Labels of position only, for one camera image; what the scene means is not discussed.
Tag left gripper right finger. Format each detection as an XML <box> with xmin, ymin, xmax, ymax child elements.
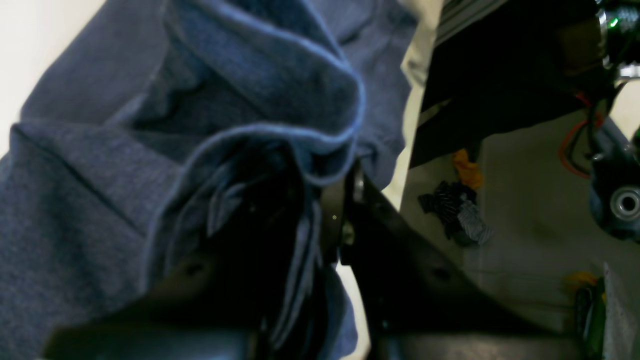
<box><xmin>321</xmin><ymin>165</ymin><xmax>585</xmax><ymax>360</ymax></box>

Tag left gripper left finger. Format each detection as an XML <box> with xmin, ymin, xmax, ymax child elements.
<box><xmin>42</xmin><ymin>251</ymin><xmax>279</xmax><ymax>360</ymax></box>

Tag dark blue t-shirt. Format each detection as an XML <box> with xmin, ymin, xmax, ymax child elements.
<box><xmin>1</xmin><ymin>0</ymin><xmax>417</xmax><ymax>360</ymax></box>

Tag crumpled dark cloth on floor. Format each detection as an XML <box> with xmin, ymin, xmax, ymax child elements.
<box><xmin>417</xmin><ymin>181</ymin><xmax>494</xmax><ymax>248</ymax></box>

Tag orange object on floor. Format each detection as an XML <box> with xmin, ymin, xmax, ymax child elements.
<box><xmin>452</xmin><ymin>149</ymin><xmax>484</xmax><ymax>191</ymax></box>

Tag red cable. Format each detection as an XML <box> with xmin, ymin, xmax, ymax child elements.
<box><xmin>557</xmin><ymin>92</ymin><xmax>606</xmax><ymax>180</ymax></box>

